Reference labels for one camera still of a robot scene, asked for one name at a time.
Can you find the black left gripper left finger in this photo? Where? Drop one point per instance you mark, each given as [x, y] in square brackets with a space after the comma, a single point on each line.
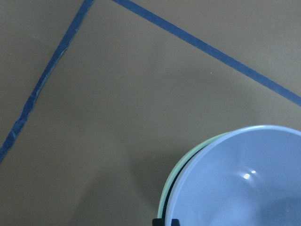
[158, 222]

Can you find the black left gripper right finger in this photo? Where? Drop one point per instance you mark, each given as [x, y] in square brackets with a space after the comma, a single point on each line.
[175, 222]

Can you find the blue bowl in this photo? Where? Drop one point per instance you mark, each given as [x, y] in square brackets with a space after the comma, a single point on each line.
[249, 177]

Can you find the green bowl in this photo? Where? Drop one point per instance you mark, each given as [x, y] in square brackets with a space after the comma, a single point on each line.
[176, 171]

